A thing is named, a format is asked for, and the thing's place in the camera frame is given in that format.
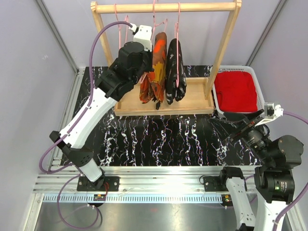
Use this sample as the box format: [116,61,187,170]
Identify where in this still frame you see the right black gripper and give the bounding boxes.
[210,109,275,165]

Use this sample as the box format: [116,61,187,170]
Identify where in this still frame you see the orange camouflage trousers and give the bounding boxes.
[139,32,167,110]

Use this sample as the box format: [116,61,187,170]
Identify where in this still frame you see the red trousers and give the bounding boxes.
[215,71,257,113]

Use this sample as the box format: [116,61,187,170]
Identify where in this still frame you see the pink wire hanger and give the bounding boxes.
[114,3,129,49]
[140,0,168,83]
[175,2,180,88]

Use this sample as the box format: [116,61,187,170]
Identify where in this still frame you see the black white patterned trousers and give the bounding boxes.
[165,38,187,105]

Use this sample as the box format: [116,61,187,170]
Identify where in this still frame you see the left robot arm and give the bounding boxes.
[50,41,153,191]

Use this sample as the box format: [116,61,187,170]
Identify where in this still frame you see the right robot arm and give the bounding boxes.
[210,104,308,231]

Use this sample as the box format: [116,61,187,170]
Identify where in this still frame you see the wooden clothes rack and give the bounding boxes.
[90,0,242,116]

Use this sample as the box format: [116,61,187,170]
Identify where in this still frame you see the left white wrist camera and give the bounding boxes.
[130,23,153,52]

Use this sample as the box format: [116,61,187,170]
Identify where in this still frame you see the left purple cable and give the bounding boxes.
[39,21,133,174]

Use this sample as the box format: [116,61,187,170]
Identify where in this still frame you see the aluminium mounting rail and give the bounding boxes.
[33,165,259,193]

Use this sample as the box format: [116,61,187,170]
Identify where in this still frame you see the white slotted cable duct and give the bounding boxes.
[43,193,222,204]

